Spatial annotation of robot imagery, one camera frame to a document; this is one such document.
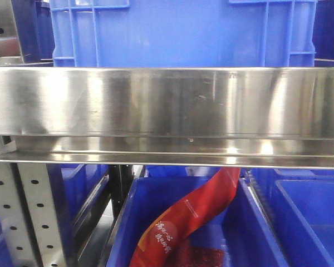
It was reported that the blue bin lower left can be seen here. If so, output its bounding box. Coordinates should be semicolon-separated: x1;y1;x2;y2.
46;164;109;226

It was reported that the blue bin with red bag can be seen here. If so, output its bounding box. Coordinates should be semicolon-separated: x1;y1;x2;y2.
107;177;287;266

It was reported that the blue bin lower right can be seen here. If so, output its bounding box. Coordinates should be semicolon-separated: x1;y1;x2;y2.
249;168;334;266

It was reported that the red printed bag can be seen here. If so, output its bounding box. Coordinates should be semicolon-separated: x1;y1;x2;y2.
129;167;240;266

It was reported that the large light blue crate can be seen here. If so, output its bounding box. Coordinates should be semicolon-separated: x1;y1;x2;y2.
50;1;317;67

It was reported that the stainless steel shelf rail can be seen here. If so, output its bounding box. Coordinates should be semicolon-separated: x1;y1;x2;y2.
0;67;334;169

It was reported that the perforated steel shelf post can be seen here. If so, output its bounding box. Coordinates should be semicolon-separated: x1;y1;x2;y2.
0;162;77;266

